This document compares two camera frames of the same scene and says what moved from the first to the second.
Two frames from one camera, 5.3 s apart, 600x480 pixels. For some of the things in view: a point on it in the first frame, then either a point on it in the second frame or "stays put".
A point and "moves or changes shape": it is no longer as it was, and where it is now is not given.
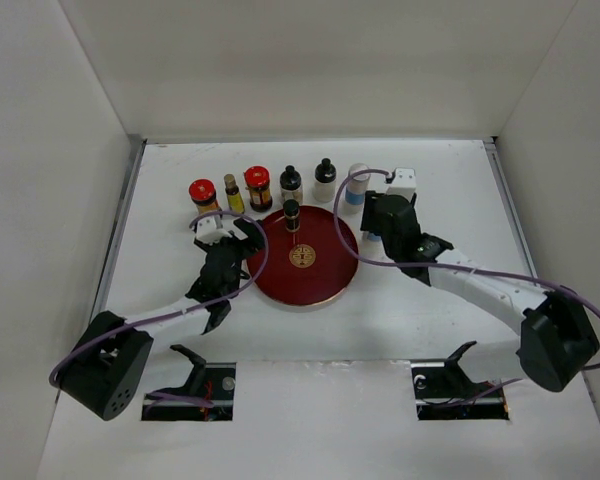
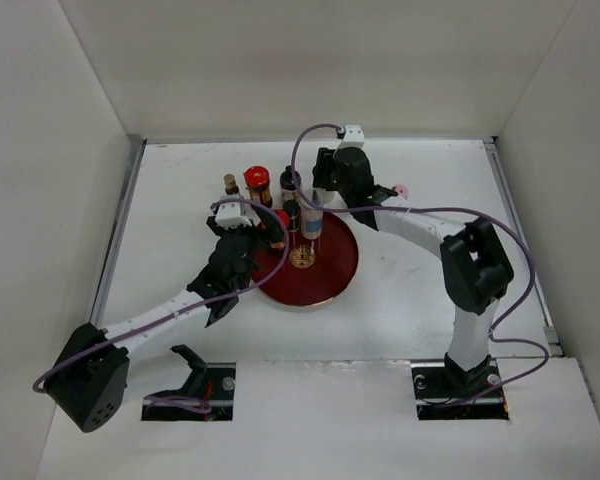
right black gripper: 369,219 -> 323,169
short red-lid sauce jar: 202,192 -> 285,217
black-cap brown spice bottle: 291,185 stays put
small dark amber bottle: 291,211 stays put
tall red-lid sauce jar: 257,180 stays put
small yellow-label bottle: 235,198 stays put
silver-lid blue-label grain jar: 356,189 moves or changes shape
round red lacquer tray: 308,267 stays put
